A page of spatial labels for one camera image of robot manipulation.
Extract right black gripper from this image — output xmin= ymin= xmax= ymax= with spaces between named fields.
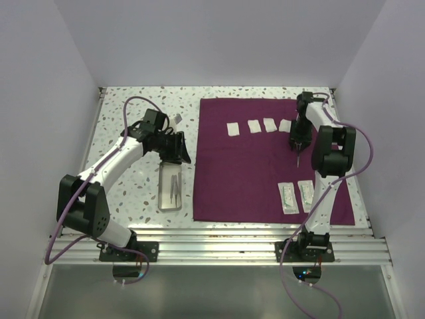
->
xmin=289 ymin=116 xmax=313 ymax=150

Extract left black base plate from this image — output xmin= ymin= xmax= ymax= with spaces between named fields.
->
xmin=96 ymin=241 xmax=159 ymax=263

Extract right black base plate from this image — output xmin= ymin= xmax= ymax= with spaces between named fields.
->
xmin=283 ymin=241 xmax=335 ymax=263

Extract broad steel forceps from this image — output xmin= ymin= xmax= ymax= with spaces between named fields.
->
xmin=173 ymin=173 xmax=181 ymax=206

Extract purple surgical cloth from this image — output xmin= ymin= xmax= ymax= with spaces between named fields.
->
xmin=193 ymin=98 xmax=356 ymax=226

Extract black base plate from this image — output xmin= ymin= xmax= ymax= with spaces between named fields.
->
xmin=283 ymin=241 xmax=335 ymax=263
xmin=96 ymin=241 xmax=159 ymax=263

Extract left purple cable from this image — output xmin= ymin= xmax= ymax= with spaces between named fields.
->
xmin=44 ymin=96 xmax=167 ymax=285

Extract metal instrument tray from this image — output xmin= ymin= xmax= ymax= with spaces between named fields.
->
xmin=158 ymin=162 xmax=182 ymax=212

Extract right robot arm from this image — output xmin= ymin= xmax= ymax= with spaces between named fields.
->
xmin=289 ymin=92 xmax=356 ymax=262

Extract suture packet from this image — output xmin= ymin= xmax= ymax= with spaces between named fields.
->
xmin=278 ymin=182 xmax=299 ymax=215
xmin=297 ymin=180 xmax=314 ymax=213

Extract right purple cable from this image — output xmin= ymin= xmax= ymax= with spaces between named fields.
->
xmin=278 ymin=92 xmax=377 ymax=319

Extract right suture packet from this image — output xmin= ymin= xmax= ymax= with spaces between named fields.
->
xmin=297 ymin=180 xmax=314 ymax=213

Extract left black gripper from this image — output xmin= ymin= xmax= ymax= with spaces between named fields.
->
xmin=154 ymin=130 xmax=191 ymax=164

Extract thin steel tweezers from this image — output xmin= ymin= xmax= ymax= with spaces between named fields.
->
xmin=170 ymin=175 xmax=175 ymax=204

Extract white gauze pad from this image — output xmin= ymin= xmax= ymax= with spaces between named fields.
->
xmin=226 ymin=122 xmax=240 ymax=137
xmin=278 ymin=119 xmax=292 ymax=133
xmin=263 ymin=118 xmax=278 ymax=133
xmin=248 ymin=120 xmax=262 ymax=134

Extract purple cable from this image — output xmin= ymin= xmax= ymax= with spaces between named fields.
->
xmin=278 ymin=92 xmax=377 ymax=319
xmin=44 ymin=96 xmax=167 ymax=285

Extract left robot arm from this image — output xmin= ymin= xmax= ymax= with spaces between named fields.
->
xmin=57 ymin=109 xmax=191 ymax=261

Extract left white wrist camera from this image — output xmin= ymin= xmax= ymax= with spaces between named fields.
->
xmin=169 ymin=114 xmax=182 ymax=130

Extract left suture packet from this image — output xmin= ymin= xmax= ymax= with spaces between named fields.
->
xmin=278 ymin=182 xmax=299 ymax=215

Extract pointed steel tweezers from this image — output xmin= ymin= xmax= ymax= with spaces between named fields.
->
xmin=296 ymin=144 xmax=301 ymax=167

